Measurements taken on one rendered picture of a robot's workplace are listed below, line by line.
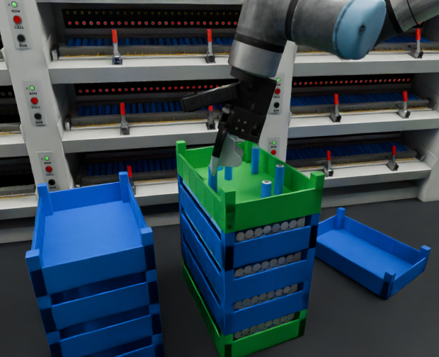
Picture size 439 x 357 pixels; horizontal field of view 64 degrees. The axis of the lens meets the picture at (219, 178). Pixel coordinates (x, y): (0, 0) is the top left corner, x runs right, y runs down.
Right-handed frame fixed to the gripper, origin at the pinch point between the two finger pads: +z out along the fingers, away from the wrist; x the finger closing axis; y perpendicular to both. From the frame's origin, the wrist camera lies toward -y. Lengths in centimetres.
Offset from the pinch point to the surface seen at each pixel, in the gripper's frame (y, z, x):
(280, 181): 14.2, -0.8, 1.0
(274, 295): 20.0, 20.6, -7.6
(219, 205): 3.6, 1.2, -12.5
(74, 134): -44, 15, 28
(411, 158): 72, 4, 74
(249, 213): 9.1, 1.1, -12.4
